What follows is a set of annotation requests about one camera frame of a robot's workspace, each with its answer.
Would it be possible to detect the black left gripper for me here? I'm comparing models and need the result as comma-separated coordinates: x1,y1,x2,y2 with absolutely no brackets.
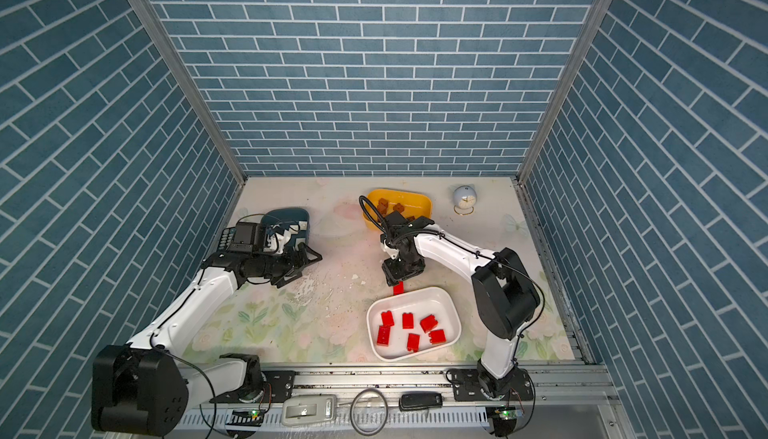
252,241,322,285

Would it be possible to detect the red square lego brick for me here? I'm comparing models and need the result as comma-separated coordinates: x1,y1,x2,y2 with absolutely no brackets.
401,312,414,330

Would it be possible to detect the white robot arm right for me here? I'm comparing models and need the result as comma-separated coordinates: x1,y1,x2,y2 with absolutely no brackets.
359,195,546,399

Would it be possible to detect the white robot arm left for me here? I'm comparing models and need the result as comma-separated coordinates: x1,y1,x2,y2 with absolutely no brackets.
91,243,323,437

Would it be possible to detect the dark teal plastic bin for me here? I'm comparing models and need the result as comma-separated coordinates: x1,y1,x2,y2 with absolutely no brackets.
260,207,310,254

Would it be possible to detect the yellow plastic bin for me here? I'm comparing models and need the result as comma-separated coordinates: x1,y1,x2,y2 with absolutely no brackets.
367,188,432,218

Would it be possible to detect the black calculator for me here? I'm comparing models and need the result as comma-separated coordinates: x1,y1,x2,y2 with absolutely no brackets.
216,227,236,251

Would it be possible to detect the white plastic bin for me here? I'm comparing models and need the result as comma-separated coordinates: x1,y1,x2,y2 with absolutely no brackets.
366,287,462,362

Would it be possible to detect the black key fob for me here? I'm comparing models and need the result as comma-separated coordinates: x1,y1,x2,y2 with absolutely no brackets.
398,391,443,412

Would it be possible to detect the grey plastic box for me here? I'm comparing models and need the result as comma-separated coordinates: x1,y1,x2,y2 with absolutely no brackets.
281,395,337,427

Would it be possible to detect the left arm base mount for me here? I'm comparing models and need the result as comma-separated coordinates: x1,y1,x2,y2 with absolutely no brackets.
210,370,296,405

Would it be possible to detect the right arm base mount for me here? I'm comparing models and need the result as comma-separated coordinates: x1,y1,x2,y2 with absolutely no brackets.
445,364,535,402

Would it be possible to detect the black cable loop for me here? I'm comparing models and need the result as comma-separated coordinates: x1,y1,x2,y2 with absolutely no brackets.
349,387,390,438

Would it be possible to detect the aluminium rail base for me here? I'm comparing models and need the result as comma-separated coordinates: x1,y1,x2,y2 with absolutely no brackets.
171,362,634,438

